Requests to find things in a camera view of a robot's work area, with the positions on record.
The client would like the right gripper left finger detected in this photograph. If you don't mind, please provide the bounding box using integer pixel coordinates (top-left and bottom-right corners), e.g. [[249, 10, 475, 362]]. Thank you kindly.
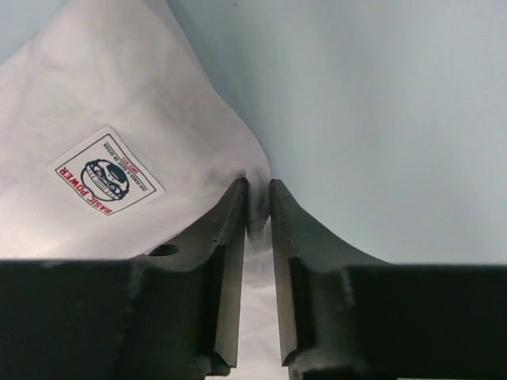
[[1, 179, 249, 379]]

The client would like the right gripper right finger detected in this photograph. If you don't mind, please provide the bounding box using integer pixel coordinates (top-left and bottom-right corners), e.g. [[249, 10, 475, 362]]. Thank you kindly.
[[269, 180, 506, 379]]

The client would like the white tank top navy trim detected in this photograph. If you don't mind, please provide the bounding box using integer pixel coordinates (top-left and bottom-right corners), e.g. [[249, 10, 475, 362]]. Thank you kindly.
[[0, 0, 278, 369]]

